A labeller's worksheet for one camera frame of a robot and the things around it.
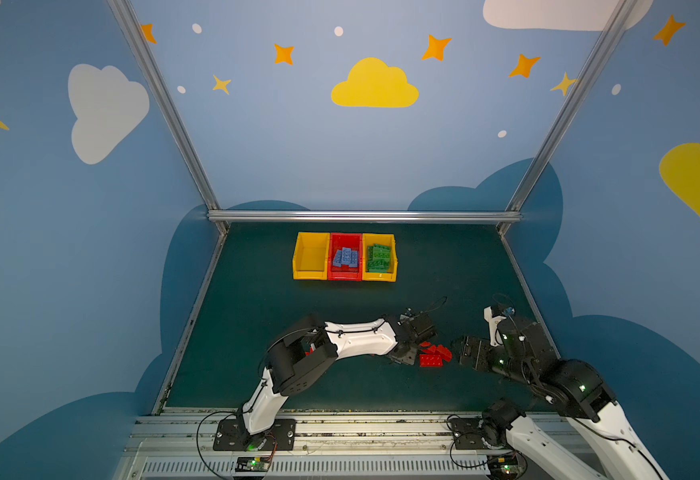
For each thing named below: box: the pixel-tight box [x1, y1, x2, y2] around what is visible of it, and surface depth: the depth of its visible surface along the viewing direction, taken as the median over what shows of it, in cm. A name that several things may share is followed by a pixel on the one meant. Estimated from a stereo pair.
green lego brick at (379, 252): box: [368, 244, 391, 261], surface depth 110 cm
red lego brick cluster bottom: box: [419, 354, 443, 368], surface depth 88 cm
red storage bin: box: [328, 233, 363, 282], surface depth 110 cm
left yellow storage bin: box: [292, 232, 330, 280], surface depth 112 cm
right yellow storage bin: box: [362, 233, 398, 283], surface depth 104 cm
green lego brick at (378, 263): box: [368, 255, 390, 273], surface depth 109 cm
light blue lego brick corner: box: [341, 247, 352, 265], surface depth 110 cm
